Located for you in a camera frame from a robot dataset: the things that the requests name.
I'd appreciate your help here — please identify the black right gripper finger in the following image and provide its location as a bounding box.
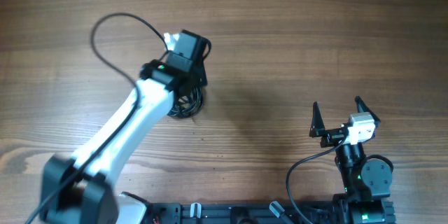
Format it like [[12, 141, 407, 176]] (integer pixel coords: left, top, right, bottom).
[[309, 101, 326, 137], [354, 96, 381, 126]]

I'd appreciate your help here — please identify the black USB cable bundle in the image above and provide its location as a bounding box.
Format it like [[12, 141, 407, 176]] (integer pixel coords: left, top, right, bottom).
[[167, 85, 204, 119]]

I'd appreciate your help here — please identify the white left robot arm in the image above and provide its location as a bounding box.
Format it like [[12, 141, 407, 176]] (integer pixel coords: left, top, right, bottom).
[[38, 30, 211, 223]]

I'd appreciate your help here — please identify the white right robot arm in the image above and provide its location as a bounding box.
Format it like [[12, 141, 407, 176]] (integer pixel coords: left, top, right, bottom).
[[309, 96, 396, 224]]

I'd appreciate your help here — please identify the black right camera cable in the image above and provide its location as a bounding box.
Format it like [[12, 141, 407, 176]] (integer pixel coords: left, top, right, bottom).
[[285, 136, 351, 224]]

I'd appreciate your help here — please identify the black camera cable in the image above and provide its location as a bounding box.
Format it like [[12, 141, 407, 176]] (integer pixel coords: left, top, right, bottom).
[[285, 136, 351, 224], [24, 12, 169, 224]]

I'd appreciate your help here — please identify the black left camera cable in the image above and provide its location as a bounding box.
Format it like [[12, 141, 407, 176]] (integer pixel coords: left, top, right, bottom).
[[24, 12, 169, 224]]

